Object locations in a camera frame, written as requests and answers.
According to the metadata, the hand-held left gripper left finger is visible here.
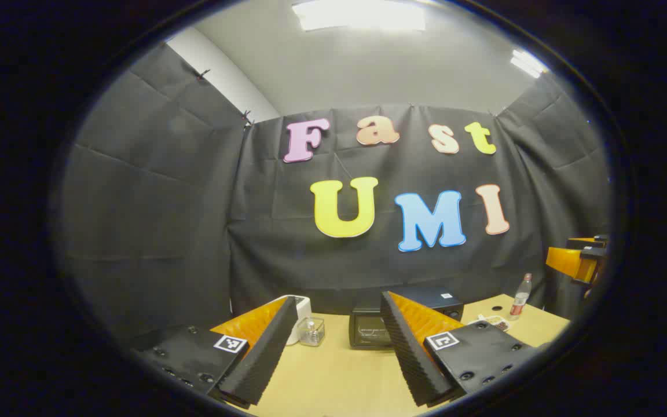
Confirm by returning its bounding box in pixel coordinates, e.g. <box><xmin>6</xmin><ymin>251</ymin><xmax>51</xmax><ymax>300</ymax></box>
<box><xmin>131</xmin><ymin>295</ymin><xmax>299</xmax><ymax>409</ymax></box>

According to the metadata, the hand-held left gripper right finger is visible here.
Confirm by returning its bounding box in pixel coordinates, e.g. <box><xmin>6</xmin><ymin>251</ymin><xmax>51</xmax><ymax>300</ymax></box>
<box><xmin>380</xmin><ymin>291</ymin><xmax>543</xmax><ymax>407</ymax></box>

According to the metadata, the black electric oven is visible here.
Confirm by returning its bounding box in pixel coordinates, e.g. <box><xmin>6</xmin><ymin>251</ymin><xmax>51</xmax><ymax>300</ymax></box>
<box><xmin>349</xmin><ymin>285</ymin><xmax>464</xmax><ymax>350</ymax></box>

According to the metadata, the clear bottle with red label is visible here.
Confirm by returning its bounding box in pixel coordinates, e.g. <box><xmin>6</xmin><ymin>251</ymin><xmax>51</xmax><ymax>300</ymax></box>
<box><xmin>507</xmin><ymin>273</ymin><xmax>533</xmax><ymax>321</ymax></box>

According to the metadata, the white toaster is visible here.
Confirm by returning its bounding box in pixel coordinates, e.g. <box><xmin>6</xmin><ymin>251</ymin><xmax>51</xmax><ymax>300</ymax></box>
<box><xmin>284</xmin><ymin>294</ymin><xmax>312</xmax><ymax>346</ymax></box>

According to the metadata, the white divided dish of beans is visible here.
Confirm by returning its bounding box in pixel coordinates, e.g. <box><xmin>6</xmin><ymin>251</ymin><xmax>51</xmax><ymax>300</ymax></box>
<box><xmin>468</xmin><ymin>313</ymin><xmax>511</xmax><ymax>332</ymax></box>

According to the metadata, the small ceiling light panel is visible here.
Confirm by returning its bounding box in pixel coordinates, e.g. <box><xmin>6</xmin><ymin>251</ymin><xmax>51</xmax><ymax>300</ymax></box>
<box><xmin>510</xmin><ymin>49</ymin><xmax>549</xmax><ymax>79</ymax></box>

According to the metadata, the large ceiling light panel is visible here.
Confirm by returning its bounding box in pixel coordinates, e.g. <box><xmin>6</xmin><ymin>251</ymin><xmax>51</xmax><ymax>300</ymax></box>
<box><xmin>292</xmin><ymin>0</ymin><xmax>427</xmax><ymax>32</ymax></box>

